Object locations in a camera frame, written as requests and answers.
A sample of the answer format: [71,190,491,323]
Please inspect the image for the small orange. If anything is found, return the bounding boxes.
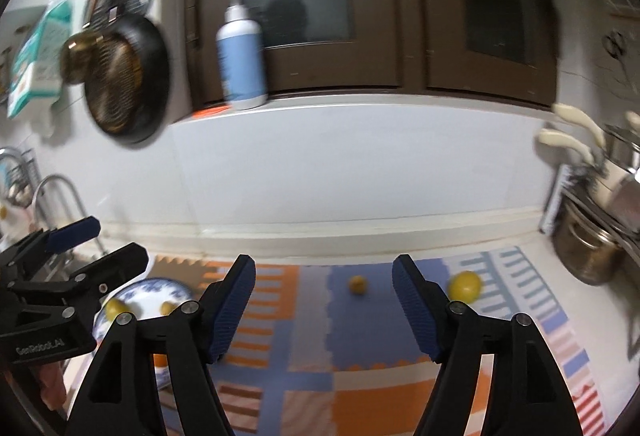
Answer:
[160,301,178,317]

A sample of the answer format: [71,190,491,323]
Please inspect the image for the metal kitchen rack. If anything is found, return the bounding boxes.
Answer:
[538,164,639,263]

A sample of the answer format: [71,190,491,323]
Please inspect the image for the chrome sink faucet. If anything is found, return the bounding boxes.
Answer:
[32,174,90,229]

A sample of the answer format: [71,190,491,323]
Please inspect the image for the blue white porcelain plate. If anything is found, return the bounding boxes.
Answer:
[91,276,194,390]

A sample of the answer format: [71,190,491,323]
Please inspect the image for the yellow green round fruit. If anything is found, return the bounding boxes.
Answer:
[448,271,483,305]

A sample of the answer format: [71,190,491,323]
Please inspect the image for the stainless steel stock pot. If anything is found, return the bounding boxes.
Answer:
[551,200,626,286]

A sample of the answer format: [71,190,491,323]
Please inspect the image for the teal white box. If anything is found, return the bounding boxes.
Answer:
[6,0,73,122]

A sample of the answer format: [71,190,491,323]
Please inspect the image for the small brown kiwi fruit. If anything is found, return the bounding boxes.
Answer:
[348,274,368,296]

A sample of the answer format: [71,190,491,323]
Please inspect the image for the colourful patterned table mat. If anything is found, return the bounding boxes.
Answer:
[64,244,609,436]

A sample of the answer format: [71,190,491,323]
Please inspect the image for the blue white pump bottle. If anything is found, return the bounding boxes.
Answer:
[216,0,268,111]

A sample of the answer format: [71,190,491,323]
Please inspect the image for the hanging scissors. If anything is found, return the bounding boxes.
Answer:
[602,29,631,84]

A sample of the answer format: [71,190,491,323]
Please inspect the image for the cream handled saucepan lower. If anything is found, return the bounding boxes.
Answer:
[537,128,636,207]

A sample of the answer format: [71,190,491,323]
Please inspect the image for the cream handled saucepan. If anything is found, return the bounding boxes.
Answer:
[537,128,636,207]
[552,103,639,173]

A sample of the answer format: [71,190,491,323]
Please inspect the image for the cream handled saucepan upper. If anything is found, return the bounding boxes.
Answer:
[552,103,639,173]

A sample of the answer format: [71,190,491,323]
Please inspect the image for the brown window frame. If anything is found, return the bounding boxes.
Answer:
[184,0,558,108]

